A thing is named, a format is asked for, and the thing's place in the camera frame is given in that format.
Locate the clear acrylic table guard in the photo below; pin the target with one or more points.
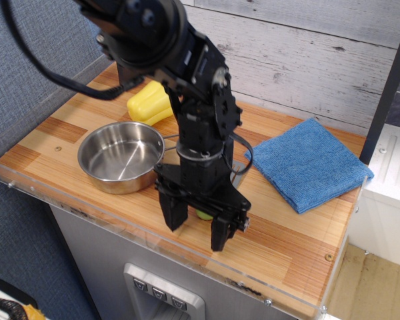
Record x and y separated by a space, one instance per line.
285 260

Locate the silver dispenser panel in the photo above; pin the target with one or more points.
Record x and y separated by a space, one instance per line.
154 297

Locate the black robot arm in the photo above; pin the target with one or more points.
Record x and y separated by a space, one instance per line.
154 39

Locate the white ribbed side unit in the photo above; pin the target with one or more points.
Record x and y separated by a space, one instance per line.
375 224

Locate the grey metal cabinet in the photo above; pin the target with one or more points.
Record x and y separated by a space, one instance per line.
101 254

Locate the blue towel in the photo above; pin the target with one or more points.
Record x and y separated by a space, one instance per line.
308 166

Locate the left black vertical post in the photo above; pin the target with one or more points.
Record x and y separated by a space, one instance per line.
121 75

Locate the yellow object bottom corner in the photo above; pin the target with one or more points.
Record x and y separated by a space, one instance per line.
33 314

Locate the grey spatula green handle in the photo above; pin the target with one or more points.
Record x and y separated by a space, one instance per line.
235 178

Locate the right black vertical post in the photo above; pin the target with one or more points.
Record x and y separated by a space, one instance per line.
382 110

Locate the yellow toy bell pepper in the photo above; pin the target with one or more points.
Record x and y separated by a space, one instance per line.
151 105

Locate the stainless steel pan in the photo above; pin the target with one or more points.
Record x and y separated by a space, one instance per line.
119 158

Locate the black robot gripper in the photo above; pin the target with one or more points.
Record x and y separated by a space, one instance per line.
205 186

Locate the black vertical post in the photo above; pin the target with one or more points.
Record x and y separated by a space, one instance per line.
121 75
382 110

